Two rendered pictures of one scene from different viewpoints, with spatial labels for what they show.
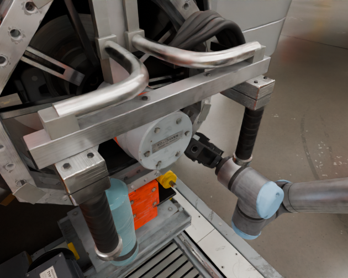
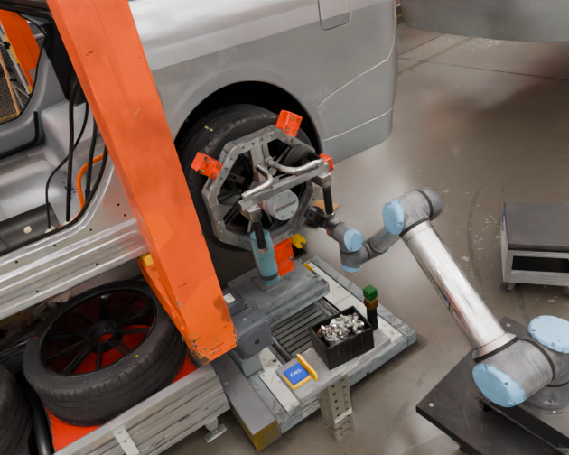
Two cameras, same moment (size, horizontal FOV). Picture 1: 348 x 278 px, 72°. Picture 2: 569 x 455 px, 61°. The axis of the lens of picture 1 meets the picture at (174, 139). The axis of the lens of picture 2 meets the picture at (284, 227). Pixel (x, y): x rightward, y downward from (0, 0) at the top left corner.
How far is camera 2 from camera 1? 1.57 m
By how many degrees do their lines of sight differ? 11
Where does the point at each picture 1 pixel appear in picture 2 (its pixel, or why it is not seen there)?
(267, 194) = (349, 235)
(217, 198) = (361, 275)
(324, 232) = not seen: hidden behind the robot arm
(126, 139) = (267, 206)
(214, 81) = (299, 178)
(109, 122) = (260, 196)
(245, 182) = (339, 230)
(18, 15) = (227, 162)
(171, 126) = (286, 198)
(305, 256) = (434, 313)
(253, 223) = (348, 256)
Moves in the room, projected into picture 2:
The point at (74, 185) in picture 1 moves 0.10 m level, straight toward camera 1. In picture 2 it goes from (252, 214) to (263, 226)
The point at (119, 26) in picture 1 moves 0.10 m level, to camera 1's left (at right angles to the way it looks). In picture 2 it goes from (260, 157) to (237, 160)
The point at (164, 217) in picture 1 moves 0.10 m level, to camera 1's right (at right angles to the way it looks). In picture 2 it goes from (303, 281) to (322, 280)
